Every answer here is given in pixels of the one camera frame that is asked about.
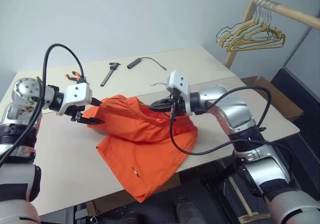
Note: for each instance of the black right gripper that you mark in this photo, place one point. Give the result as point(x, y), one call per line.
point(178, 104)

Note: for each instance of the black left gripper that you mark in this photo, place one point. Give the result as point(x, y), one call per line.
point(76, 113)

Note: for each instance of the orange shorts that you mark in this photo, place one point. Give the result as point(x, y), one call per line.
point(142, 146)

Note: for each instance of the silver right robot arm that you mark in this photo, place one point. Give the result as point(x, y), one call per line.
point(240, 114)

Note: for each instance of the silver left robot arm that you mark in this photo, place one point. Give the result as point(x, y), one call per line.
point(20, 134)

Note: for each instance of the grey caliper tool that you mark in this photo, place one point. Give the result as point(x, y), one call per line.
point(110, 74)

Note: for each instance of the black flat panel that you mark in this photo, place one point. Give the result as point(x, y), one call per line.
point(300, 96)

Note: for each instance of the wooden clothes rack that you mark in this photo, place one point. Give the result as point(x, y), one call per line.
point(292, 11)

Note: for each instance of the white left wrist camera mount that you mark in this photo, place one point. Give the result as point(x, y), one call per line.
point(77, 94)

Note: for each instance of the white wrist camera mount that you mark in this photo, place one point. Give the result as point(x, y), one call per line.
point(178, 83)
point(77, 94)

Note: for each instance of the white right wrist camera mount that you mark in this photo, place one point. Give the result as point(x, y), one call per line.
point(178, 83)

